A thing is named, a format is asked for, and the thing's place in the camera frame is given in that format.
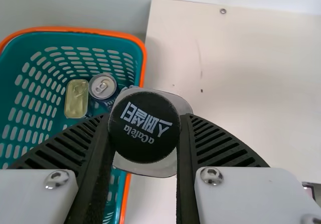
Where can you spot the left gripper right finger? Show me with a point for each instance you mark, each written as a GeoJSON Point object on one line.
{"type": "Point", "coordinates": [225, 178]}

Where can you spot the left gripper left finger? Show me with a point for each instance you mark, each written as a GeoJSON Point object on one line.
{"type": "Point", "coordinates": [75, 158]}

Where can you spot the teal shopping basket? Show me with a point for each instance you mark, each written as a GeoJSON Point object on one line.
{"type": "Point", "coordinates": [40, 63]}

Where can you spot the rectangular tin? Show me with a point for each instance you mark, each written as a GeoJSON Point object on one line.
{"type": "Point", "coordinates": [76, 98]}

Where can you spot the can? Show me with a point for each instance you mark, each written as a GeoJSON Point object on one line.
{"type": "Point", "coordinates": [102, 87]}

